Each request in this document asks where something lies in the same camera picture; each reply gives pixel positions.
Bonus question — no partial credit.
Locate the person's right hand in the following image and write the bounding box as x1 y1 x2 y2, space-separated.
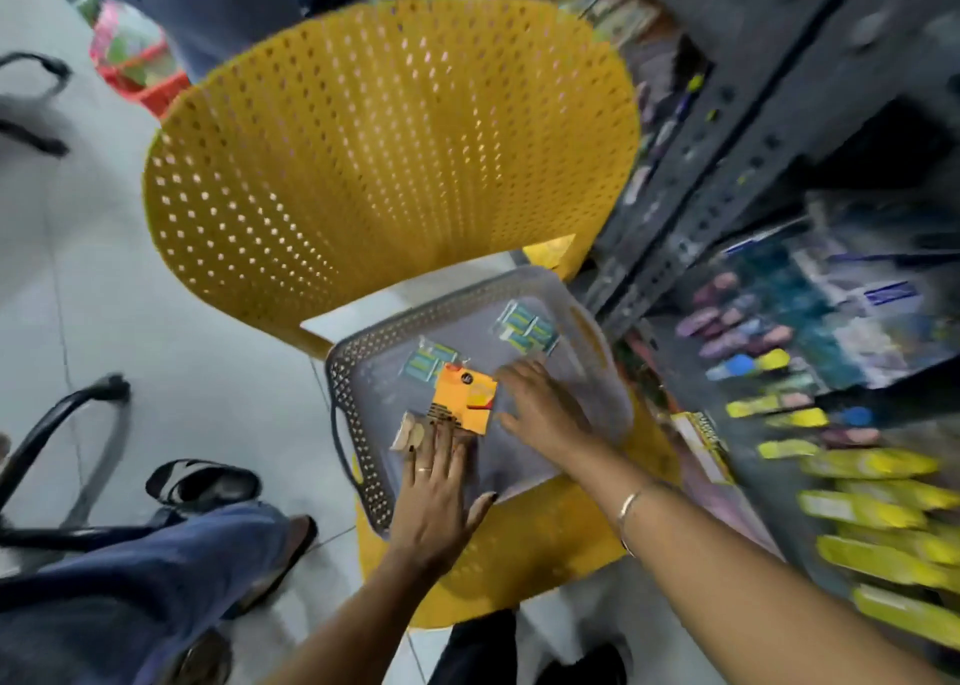
495 359 603 477

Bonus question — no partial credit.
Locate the person's left hand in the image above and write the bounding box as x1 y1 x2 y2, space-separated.
388 420 500 570

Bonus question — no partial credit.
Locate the person's right forearm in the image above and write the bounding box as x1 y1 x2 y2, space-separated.
570 452 950 685

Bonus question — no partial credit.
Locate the person's left forearm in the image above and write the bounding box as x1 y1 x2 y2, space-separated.
258 549 455 685

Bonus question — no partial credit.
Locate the grey perforated plastic basket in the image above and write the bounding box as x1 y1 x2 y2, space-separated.
324 266 636 536

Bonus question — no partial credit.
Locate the small beige packet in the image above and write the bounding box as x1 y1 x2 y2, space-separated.
390 410 429 455

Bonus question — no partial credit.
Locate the orange yellow packet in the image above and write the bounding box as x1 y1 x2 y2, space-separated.
427 362 499 437

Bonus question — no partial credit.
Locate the green blue sachet strip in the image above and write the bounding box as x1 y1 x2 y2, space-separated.
401 338 460 383
495 299 561 356

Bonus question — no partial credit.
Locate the brown sandal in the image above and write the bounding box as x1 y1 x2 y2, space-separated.
221 515 320 622

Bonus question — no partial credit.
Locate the yellow printed box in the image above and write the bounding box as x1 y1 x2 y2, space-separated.
669 410 738 485

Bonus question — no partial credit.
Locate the row of pink purple packets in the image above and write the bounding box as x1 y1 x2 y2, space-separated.
673 270 798 363

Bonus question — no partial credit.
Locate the black white sandal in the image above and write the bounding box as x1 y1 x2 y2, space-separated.
144 458 264 515

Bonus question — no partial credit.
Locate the yellow perforated plastic chair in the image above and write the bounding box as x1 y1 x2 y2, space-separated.
142 0 684 631

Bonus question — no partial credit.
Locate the person's blue jeans leg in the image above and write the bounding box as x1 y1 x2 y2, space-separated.
0 500 301 685

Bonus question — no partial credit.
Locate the pile of blue white packets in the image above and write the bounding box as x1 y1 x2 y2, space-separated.
787 238 960 393

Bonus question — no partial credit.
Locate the row of yellow green packets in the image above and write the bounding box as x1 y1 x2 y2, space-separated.
726 347 960 652

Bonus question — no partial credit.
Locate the grey metal shelf rack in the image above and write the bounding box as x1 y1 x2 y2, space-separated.
577 0 960 344

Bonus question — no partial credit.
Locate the red plastic basket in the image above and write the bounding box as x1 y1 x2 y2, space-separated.
88 0 193 120

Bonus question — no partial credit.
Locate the silver bracelet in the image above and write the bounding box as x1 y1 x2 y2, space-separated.
615 482 663 558

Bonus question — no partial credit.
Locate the black metal chair frame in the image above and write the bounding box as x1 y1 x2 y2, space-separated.
0 373 181 554

